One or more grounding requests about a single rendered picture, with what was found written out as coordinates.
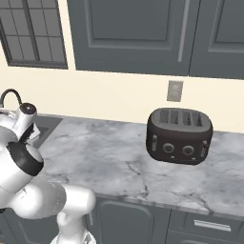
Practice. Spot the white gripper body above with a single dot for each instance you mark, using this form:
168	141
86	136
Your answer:
34	132

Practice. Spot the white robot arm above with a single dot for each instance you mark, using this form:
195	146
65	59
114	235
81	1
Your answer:
22	190

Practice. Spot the dark grey sink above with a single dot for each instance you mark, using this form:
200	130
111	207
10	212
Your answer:
47	127

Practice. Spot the grey sink cupboard door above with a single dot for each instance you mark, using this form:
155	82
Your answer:
25	230

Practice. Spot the black curved tap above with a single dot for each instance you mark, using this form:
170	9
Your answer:
12	92

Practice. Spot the dark framed window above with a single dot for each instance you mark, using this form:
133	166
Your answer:
31	31

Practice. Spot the grey base cupboard door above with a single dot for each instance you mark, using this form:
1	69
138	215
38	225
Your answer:
130	222

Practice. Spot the black four-slot toaster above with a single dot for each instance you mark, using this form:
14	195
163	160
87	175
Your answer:
178	143

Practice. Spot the grey drawer front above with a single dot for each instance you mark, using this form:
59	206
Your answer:
206	227

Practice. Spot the wide grey wall cupboard door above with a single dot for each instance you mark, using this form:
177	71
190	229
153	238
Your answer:
133	35

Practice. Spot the grey wall socket plate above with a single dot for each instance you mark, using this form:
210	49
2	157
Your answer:
175	91

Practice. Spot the narrow grey wall cupboard door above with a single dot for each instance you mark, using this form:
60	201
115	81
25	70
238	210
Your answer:
222	38

